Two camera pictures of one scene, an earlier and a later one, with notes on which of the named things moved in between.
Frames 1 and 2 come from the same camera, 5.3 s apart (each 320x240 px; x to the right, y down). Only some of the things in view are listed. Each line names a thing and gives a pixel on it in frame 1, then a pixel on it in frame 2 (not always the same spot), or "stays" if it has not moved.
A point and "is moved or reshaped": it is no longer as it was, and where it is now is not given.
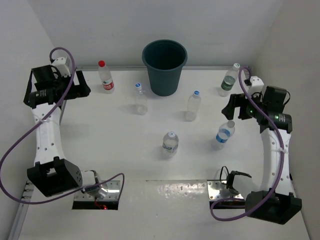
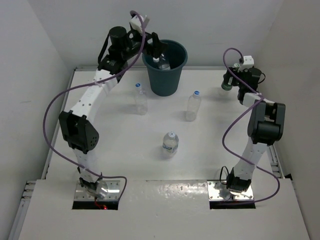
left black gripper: (80, 90) -> (156, 46)
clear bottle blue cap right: (193, 106) stays
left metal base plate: (113, 194) stays
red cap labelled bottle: (105, 77) is moved or reshaped
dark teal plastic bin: (164, 59) stays
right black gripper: (236, 100) -> (236, 73)
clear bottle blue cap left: (141, 103) stays
